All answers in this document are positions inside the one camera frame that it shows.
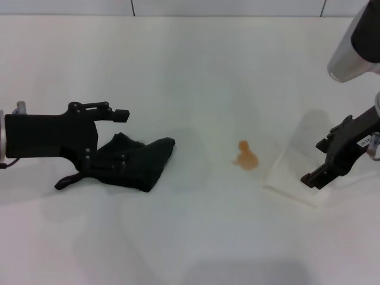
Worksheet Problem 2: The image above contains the thin cable of left gripper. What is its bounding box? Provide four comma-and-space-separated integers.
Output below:
0, 157, 21, 169

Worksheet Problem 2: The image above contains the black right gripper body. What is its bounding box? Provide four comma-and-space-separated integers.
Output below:
325, 105, 380, 176

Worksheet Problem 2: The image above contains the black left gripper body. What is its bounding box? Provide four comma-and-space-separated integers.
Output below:
4, 102, 100, 173

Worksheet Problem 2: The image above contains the silver plug on right gripper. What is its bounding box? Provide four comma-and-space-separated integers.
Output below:
366, 133, 380, 161

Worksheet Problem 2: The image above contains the dark rag with loop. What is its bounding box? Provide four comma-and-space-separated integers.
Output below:
54, 132, 178, 194

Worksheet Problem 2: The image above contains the orange liquid stain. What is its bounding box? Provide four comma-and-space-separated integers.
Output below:
231, 139, 260, 172

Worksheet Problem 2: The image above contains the white paper cup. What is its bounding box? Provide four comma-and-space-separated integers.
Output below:
264, 110, 336, 209

